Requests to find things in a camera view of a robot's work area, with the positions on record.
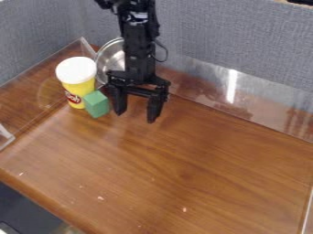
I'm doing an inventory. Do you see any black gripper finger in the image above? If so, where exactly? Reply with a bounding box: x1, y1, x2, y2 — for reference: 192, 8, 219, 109
108, 86, 127, 115
147, 93, 166, 123

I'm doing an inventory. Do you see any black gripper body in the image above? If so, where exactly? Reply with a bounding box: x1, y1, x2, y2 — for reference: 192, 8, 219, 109
107, 70, 171, 100

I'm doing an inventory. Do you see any green block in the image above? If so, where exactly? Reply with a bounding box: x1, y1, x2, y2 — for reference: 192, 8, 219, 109
83, 90, 109, 118

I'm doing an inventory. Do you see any yellow play-doh can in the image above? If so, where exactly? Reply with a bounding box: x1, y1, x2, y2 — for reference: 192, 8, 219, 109
55, 57, 96, 109

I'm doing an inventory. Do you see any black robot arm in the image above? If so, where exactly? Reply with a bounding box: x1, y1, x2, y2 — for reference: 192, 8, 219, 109
93, 0, 171, 123

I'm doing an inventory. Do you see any silver metal pot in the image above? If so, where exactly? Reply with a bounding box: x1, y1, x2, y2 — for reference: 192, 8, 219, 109
95, 37, 124, 85

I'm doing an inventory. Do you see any clear acrylic barrier panel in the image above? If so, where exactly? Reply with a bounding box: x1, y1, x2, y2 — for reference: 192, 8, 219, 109
0, 37, 313, 151

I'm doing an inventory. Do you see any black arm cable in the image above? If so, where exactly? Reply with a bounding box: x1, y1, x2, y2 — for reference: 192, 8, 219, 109
150, 39, 168, 63

